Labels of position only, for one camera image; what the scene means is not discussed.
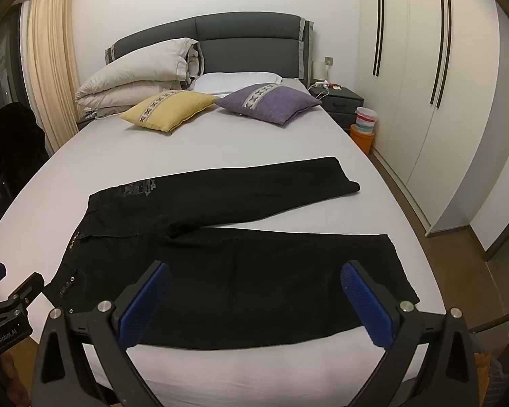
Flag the yellow cushion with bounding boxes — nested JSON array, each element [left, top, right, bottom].
[[119, 90, 220, 134]]

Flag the grey padded headboard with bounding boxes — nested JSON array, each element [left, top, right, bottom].
[[105, 12, 315, 88]]

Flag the black pants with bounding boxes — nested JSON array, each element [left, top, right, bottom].
[[42, 157, 420, 347]]

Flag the bed with white sheet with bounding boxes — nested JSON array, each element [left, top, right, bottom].
[[0, 74, 446, 391]]

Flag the dark clothing heap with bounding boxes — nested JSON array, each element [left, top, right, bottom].
[[0, 102, 47, 188]]

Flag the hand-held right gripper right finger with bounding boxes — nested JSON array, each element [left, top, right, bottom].
[[340, 260, 480, 407]]

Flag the beige curtain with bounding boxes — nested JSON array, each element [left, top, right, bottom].
[[27, 0, 82, 152]]

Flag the white wardrobe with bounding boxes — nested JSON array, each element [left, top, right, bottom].
[[358, 0, 509, 238]]

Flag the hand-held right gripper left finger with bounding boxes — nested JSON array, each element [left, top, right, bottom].
[[32, 260, 171, 407]]

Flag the orange round box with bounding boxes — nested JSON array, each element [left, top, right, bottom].
[[350, 124, 376, 154]]

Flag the white pillow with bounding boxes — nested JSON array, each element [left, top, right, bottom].
[[194, 72, 283, 95]]

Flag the folded beige duvet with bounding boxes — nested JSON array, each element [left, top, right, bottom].
[[75, 37, 205, 118]]

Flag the purple cushion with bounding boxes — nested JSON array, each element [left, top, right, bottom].
[[216, 83, 322, 125]]

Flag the dark grey nightstand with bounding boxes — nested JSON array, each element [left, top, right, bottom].
[[309, 85, 365, 130]]

